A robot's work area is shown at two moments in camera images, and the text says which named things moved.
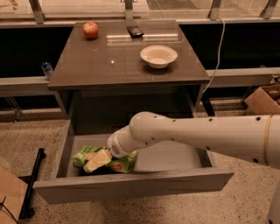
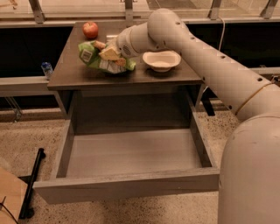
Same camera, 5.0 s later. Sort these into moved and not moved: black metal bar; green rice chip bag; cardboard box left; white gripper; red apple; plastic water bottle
Moved: green rice chip bag; white gripper
Not moved: plastic water bottle; black metal bar; cardboard box left; red apple
